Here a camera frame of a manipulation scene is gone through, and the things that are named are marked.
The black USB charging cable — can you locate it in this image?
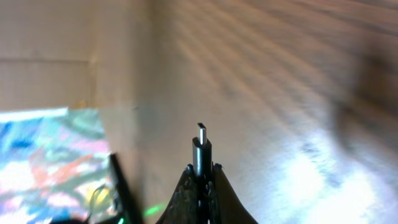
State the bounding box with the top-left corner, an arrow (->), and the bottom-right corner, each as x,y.
192,122 -> 213,178

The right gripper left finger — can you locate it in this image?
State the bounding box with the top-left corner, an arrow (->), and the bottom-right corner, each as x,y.
156,164 -> 202,224

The colourful painted sheet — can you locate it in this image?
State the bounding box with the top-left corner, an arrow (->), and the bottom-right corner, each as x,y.
1,108 -> 115,223

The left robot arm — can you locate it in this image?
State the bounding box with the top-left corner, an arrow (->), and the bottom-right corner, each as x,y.
50,153 -> 143,224

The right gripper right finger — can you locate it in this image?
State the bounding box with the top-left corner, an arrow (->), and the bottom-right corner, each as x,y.
206,164 -> 258,224

